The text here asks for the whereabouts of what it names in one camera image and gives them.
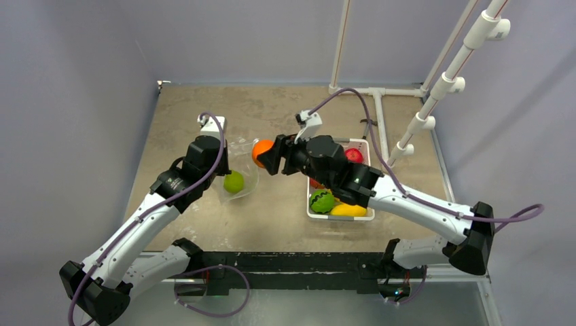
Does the green lime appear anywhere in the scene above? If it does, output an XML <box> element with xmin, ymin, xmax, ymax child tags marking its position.
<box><xmin>223</xmin><ymin>170</ymin><xmax>245</xmax><ymax>194</ymax></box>

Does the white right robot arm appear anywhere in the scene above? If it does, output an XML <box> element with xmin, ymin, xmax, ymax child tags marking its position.
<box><xmin>256</xmin><ymin>134</ymin><xmax>494</xmax><ymax>276</ymax></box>

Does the clear zip top bag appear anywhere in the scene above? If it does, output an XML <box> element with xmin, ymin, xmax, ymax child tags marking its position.
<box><xmin>215</xmin><ymin>137</ymin><xmax>259</xmax><ymax>204</ymax></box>

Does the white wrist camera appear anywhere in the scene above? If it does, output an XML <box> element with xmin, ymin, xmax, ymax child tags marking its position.
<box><xmin>197</xmin><ymin>113</ymin><xmax>228</xmax><ymax>139</ymax></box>
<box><xmin>294</xmin><ymin>109</ymin><xmax>323</xmax><ymax>143</ymax></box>

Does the red apple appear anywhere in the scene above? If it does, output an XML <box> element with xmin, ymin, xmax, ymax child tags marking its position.
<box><xmin>345</xmin><ymin>148</ymin><xmax>364</xmax><ymax>164</ymax></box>

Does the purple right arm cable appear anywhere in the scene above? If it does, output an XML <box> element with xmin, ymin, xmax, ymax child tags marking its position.
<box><xmin>308</xmin><ymin>88</ymin><xmax>545</xmax><ymax>232</ymax></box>

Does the small orange pepper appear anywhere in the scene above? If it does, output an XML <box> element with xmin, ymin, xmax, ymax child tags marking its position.
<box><xmin>309</xmin><ymin>178</ymin><xmax>325</xmax><ymax>189</ymax></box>

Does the yellow mango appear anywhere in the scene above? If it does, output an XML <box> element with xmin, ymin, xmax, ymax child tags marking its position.
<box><xmin>329</xmin><ymin>203</ymin><xmax>367</xmax><ymax>217</ymax></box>

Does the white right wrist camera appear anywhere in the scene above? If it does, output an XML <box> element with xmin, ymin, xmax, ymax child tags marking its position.
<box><xmin>294</xmin><ymin>109</ymin><xmax>323</xmax><ymax>143</ymax></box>

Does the black hammer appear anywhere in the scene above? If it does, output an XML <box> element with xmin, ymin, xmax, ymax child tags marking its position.
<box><xmin>360</xmin><ymin>118</ymin><xmax>378</xmax><ymax>140</ymax></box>

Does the green ridged squash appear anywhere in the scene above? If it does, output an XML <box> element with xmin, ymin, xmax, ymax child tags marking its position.
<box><xmin>309</xmin><ymin>189</ymin><xmax>336</xmax><ymax>215</ymax></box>

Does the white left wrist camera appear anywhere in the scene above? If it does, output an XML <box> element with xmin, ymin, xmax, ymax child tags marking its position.
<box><xmin>197</xmin><ymin>113</ymin><xmax>228</xmax><ymax>139</ymax></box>

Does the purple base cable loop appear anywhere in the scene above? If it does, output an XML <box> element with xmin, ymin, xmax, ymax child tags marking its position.
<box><xmin>173</xmin><ymin>264</ymin><xmax>251</xmax><ymax>319</ymax></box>

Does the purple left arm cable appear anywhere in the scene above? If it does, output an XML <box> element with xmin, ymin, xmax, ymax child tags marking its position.
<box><xmin>67</xmin><ymin>111</ymin><xmax>226</xmax><ymax>326</ymax></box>

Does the white pvc pipe frame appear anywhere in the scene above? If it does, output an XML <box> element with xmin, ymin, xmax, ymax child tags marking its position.
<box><xmin>355</xmin><ymin>0</ymin><xmax>511</xmax><ymax>167</ymax></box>

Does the white plastic basket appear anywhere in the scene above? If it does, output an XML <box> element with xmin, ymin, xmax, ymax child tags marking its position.
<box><xmin>306</xmin><ymin>138</ymin><xmax>375</xmax><ymax>221</ymax></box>

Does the orange fruit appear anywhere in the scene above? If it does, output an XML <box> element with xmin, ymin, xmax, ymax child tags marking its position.
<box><xmin>251</xmin><ymin>139</ymin><xmax>274</xmax><ymax>168</ymax></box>

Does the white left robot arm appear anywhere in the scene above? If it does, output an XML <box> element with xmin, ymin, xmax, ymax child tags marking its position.
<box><xmin>59</xmin><ymin>135</ymin><xmax>230</xmax><ymax>325</ymax></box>

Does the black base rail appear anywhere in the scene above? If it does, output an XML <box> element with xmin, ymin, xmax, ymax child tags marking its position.
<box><xmin>96</xmin><ymin>250</ymin><xmax>490</xmax><ymax>298</ymax></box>

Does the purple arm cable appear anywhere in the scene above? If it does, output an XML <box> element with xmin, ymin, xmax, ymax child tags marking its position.
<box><xmin>308</xmin><ymin>88</ymin><xmax>545</xmax><ymax>232</ymax></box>
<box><xmin>67</xmin><ymin>111</ymin><xmax>226</xmax><ymax>326</ymax></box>

